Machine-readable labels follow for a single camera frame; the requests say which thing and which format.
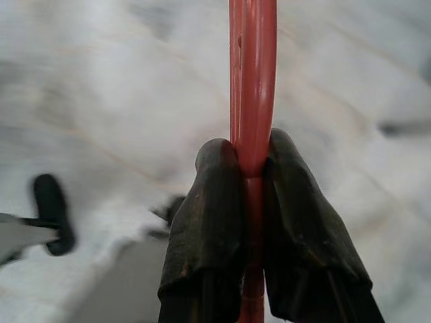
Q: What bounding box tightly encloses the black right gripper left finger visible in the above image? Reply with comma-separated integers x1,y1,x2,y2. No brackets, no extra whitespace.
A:
158,137,249,323

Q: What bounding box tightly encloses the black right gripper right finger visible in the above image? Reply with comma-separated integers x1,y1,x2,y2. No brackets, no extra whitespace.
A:
261,127,387,323

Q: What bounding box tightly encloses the red plastic hanger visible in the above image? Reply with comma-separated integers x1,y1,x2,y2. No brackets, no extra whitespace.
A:
228,0,279,323

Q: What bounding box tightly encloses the steel clothes rack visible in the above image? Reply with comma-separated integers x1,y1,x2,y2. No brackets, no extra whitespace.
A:
0,173,75,266

